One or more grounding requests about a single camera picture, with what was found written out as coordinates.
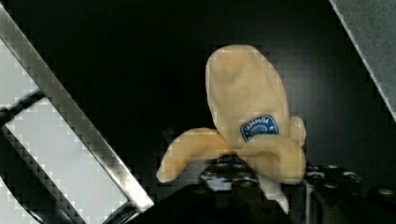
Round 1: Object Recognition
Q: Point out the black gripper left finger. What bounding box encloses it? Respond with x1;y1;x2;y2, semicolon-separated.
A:
126;156;293;224

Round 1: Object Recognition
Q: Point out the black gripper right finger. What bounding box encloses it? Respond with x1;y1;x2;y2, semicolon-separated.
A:
302;163;396;224

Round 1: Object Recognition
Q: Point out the yellow plush peeled banana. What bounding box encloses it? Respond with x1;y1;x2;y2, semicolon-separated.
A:
156;45;306;212

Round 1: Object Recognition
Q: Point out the black toaster oven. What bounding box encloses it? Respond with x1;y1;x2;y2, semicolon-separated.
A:
1;0;395;224

